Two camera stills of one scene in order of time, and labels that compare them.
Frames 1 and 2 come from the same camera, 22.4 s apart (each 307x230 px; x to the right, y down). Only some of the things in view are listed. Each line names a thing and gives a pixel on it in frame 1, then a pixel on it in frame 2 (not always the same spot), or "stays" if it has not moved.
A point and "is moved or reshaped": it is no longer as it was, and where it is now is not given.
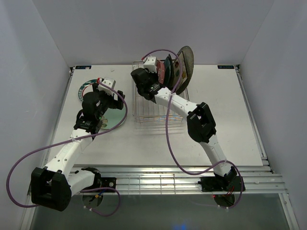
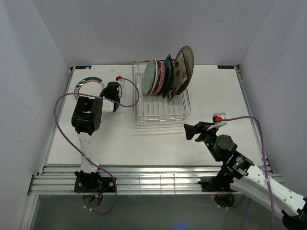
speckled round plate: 189,61 stays
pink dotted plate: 161,71 stays
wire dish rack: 146,111 stays
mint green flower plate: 112,118 is moved or reshaped
